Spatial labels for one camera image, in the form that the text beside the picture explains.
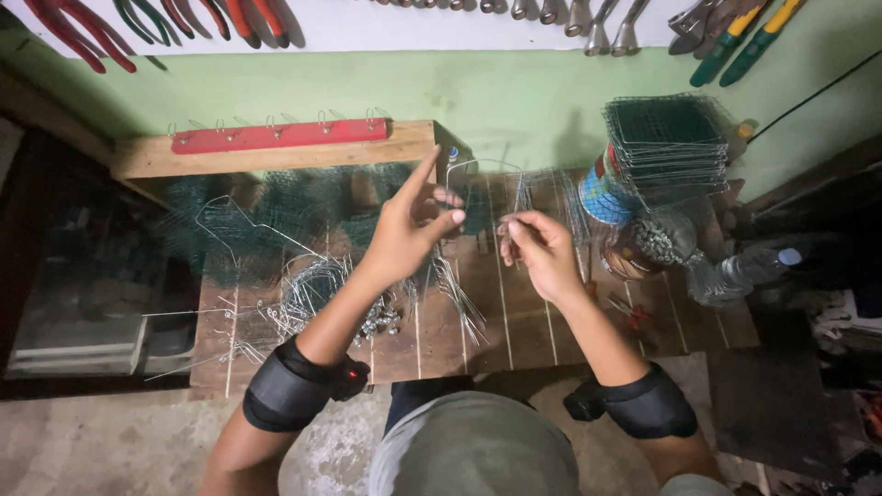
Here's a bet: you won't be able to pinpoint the person's dark trousers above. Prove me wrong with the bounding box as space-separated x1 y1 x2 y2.
383 374 478 436

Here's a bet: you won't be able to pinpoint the small red handled pliers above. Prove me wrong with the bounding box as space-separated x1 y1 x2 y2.
605 292 657 333

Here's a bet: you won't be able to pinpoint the green handled pliers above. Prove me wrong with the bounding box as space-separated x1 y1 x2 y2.
112 0 175 48

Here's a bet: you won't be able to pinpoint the pile of small metal nuts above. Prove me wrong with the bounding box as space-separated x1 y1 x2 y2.
350 305 405 347

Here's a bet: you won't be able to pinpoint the yellow capped bottle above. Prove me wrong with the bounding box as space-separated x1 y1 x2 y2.
726 120 759 164

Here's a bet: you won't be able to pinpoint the person's left hand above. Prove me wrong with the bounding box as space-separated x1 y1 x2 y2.
358 145 467 286

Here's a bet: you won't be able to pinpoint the stack of green mesh squares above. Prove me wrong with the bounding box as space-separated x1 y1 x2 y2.
601 92 736 212

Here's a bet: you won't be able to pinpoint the bent wire frame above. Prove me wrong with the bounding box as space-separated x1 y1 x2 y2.
444 158 525 237

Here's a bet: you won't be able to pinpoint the green wire mesh sheet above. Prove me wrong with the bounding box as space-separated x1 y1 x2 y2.
160 164 498 289

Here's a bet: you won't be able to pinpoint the dark red handled pliers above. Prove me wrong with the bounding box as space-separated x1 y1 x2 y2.
160 0 232 42

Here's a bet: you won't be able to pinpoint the clear plastic bottle blue cap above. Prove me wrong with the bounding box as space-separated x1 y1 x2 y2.
715 247 804 292

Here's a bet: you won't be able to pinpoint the person's grey shirt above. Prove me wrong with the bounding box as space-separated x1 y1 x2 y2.
367 390 582 496

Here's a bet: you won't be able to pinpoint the row of hanging metal spanners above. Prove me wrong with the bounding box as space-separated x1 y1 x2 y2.
371 0 653 59

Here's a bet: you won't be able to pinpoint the green yellow handled cutters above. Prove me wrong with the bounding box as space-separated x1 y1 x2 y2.
689 0 809 88

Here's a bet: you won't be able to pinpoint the dark glass cabinet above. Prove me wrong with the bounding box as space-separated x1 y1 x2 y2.
0 127 202 402

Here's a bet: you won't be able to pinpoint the jar of screws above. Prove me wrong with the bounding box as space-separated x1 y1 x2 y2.
598 209 698 283

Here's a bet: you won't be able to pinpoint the wooden back board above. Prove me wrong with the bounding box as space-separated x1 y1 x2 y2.
110 120 443 182

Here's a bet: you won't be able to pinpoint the adjustable metal wrench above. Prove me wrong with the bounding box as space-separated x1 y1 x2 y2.
666 0 721 57

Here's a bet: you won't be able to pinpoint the large bent wire outline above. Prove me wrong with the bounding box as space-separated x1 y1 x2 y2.
193 195 319 268

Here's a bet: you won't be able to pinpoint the heap of clutter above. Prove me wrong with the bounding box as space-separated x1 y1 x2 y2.
809 286 882 496

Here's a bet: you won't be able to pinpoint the blue patterned tin can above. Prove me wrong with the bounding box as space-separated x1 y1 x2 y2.
577 146 640 227

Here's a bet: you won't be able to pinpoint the dark floor mat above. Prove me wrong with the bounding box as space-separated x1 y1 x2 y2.
706 322 850 485

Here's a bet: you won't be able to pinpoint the clear plastic bag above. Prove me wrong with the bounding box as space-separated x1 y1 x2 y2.
684 251 753 309

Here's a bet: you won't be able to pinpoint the large red handled pliers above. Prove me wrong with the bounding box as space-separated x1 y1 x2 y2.
23 0 139 74

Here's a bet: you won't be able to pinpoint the orange handled pliers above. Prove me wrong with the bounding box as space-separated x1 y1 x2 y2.
223 0 292 51

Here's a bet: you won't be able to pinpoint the coil of thin wire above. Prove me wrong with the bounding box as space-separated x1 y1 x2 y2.
277 254 354 333

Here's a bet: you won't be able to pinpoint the bundle of straight wires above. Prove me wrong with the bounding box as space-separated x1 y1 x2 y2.
429 247 492 347

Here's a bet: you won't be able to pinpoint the white tool board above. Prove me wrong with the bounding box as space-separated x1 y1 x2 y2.
0 0 698 57

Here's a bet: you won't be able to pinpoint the person's right hand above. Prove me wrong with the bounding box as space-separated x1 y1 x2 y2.
496 210 588 308

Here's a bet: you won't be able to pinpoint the red hook rack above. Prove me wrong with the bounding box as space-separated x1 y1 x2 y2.
167 108 391 156

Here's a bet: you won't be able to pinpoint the black cable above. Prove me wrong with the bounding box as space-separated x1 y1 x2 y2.
747 47 882 146

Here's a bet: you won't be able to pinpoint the stack of wire frames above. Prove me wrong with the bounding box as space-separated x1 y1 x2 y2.
515 167 595 248

